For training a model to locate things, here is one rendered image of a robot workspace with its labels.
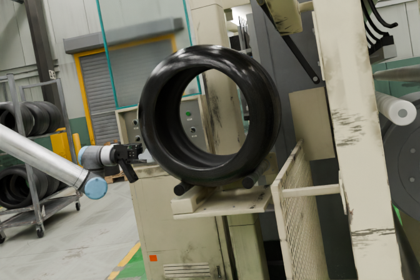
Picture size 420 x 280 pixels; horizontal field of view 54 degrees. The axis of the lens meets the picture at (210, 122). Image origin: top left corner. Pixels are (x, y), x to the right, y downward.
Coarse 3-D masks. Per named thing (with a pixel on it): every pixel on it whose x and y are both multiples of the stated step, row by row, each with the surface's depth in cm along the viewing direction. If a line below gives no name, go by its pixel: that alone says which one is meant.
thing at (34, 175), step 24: (24, 96) 593; (0, 120) 519; (24, 120) 478; (48, 120) 534; (72, 144) 592; (24, 168) 481; (0, 192) 501; (24, 192) 544; (48, 192) 519; (24, 216) 510; (48, 216) 490; (0, 240) 478
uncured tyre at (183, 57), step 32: (160, 64) 159; (192, 64) 152; (224, 64) 148; (256, 64) 156; (160, 96) 180; (256, 96) 146; (160, 128) 181; (256, 128) 147; (160, 160) 160; (192, 160) 183; (224, 160) 180; (256, 160) 152
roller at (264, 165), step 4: (264, 160) 183; (260, 164) 174; (264, 164) 177; (256, 168) 166; (260, 168) 168; (264, 168) 174; (252, 172) 159; (256, 172) 160; (260, 172) 165; (248, 176) 152; (252, 176) 154; (256, 176) 157; (260, 176) 164; (244, 180) 152; (248, 180) 151; (252, 180) 151; (256, 180) 156; (244, 184) 152; (248, 184) 151; (252, 184) 151; (248, 188) 152
